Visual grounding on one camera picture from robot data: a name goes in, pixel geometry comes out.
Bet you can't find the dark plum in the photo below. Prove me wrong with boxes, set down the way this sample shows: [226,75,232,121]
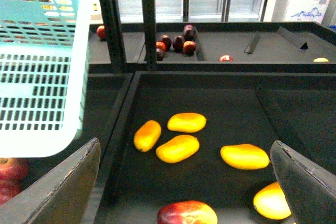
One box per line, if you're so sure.
[156,48,165,61]
[160,35,172,51]
[173,35,185,52]
[183,24,195,41]

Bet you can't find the dark plum top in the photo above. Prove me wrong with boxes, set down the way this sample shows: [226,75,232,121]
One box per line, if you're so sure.
[183,24,195,41]

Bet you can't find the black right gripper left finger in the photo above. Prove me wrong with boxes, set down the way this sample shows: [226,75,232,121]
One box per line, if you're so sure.
[1,138,101,223]

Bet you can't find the yellow mango middle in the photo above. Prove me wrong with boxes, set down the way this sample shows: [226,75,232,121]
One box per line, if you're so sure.
[155,135,200,164]

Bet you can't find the yellow mango far left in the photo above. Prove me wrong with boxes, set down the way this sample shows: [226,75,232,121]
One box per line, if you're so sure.
[133,120,162,152]

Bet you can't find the white chest freezer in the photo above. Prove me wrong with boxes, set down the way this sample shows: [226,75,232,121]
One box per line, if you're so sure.
[271,0,331,24]

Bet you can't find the red apple lower left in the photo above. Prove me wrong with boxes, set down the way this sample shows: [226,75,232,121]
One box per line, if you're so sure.
[1,157,29,180]

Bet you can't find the red apple bottom left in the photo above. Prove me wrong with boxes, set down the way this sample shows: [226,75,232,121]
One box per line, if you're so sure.
[0,180,21,205]

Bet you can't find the black divider wedge right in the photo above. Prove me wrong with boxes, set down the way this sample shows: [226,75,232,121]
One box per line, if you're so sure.
[277,26,308,50]

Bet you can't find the dark plum middle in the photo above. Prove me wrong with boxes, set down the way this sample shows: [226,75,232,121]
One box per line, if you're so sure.
[173,35,185,52]

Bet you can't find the yellow mango top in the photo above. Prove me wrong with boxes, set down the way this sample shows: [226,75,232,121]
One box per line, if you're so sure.
[167,112,207,133]

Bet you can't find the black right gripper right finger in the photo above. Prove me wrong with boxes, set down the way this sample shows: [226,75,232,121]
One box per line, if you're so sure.
[270,141,335,223]

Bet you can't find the red orange plum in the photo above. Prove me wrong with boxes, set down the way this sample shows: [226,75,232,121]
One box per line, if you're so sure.
[183,40,196,54]

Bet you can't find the red apple behind post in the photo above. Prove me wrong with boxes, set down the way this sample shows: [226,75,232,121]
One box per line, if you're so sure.
[96,25,106,40]

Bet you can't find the black divider wedge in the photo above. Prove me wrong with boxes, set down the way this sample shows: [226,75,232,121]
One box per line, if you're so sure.
[244,31,260,54]
[277,26,308,50]

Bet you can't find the red plum left edge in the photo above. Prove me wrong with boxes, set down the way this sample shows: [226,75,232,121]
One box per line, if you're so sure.
[156,41,166,52]

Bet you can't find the red yellow mango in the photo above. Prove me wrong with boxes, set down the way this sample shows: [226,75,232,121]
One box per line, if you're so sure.
[157,200,218,224]

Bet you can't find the lone red apple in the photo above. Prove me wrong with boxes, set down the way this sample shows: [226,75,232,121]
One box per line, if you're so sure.
[218,55,234,62]

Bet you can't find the black rear fruit tray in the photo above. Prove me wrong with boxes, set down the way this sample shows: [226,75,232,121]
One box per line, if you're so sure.
[89,22,335,74]

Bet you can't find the yellow mango front right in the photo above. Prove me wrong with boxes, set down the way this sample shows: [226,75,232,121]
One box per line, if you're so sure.
[253,182,291,220]

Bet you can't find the yellow fruit far right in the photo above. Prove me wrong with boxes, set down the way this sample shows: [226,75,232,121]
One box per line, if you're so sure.
[313,57,329,62]

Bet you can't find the light blue plastic basket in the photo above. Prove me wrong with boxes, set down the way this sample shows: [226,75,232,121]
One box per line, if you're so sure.
[1,0,90,157]

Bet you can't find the black fruit tray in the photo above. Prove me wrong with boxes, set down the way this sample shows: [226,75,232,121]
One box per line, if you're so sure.
[89,22,335,74]
[95,71,335,223]

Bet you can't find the black divider wedge left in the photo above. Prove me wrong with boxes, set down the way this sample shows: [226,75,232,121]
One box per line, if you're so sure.
[244,31,260,54]

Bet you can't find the dark plum front left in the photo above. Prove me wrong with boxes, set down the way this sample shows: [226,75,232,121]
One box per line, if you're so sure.
[156,48,165,61]

